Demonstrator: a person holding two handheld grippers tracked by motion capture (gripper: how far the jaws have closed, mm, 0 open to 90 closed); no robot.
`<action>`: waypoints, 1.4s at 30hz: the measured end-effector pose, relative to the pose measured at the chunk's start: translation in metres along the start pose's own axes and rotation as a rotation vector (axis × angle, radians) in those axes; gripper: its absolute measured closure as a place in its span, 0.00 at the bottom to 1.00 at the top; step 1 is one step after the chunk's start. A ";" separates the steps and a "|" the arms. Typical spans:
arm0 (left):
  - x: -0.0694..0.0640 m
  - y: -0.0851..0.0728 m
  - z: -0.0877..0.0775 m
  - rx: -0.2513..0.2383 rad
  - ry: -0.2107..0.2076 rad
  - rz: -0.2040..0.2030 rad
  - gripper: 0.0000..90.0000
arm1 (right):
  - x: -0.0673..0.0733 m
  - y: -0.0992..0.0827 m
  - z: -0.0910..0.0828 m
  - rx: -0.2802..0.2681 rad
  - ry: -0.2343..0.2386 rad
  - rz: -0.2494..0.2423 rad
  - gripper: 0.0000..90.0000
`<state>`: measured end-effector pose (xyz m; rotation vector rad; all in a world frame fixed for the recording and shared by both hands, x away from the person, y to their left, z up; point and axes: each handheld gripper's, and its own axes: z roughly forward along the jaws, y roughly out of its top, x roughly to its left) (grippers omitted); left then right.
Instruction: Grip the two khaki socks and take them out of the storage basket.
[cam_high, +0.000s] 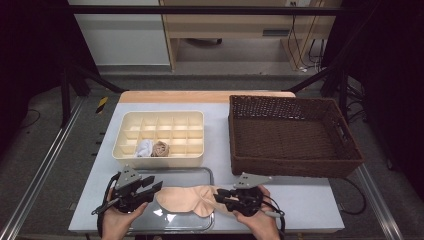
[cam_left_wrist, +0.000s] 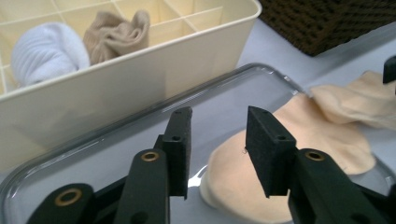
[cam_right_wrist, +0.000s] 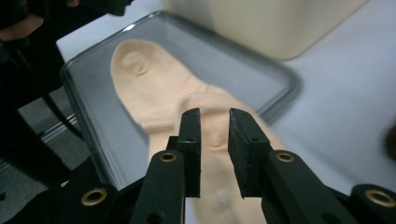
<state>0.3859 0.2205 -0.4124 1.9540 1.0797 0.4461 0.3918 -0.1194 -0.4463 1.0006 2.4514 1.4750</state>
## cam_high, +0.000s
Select person's right hand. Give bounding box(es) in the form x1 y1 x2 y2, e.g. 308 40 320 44
232 184 282 240

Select black cable bundle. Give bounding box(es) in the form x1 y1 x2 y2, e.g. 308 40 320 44
307 38 328 68

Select brown wicker basket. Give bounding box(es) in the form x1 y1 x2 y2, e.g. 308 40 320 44
228 94 365 179

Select tangled black floor cables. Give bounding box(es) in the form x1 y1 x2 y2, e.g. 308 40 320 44
345 83 367 125

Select white sock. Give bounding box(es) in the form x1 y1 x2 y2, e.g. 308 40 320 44
134 139 155 158

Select white wall socket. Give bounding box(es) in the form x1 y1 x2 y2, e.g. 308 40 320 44
285 0 312 8

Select clear plastic box lid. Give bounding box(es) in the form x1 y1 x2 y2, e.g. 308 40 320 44
128 167 215 234

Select thin black hanging cable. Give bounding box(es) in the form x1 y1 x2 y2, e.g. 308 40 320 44
289 2 300 68

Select aluminium rail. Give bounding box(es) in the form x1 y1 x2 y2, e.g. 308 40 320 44
0 96 86 240
354 164 406 240

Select black floor cable loop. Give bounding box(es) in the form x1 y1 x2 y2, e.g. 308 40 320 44
338 177 368 216

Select person's left hand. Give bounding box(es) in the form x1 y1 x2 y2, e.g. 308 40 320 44
100 190 150 240

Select yellow black striped tape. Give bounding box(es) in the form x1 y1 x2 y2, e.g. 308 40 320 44
95 96 110 115

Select white cabinet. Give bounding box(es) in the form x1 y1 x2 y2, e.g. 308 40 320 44
66 0 172 67

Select light wooden desk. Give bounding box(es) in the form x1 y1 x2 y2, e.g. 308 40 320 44
159 0 343 72

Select black curtain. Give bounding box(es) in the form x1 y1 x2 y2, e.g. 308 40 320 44
321 0 424 194
0 0 99 158

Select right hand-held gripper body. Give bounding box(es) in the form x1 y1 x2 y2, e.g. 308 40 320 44
232 171 273 218

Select black metal frame stand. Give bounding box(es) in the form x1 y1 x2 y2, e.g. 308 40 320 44
283 64 351 123
59 64 125 128

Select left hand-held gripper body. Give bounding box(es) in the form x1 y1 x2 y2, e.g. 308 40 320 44
111 164 155 215

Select cream divided storage box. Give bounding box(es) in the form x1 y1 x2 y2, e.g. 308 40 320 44
112 110 205 169

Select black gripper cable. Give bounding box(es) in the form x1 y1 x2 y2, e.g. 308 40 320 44
91 171 121 238
263 194 288 240

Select yellow cable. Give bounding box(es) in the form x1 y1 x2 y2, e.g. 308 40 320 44
288 0 324 69

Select black horizontal frame bar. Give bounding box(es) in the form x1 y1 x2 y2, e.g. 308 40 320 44
64 4 346 17

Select thin black floor cable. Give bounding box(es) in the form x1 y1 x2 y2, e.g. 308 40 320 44
21 109 42 129

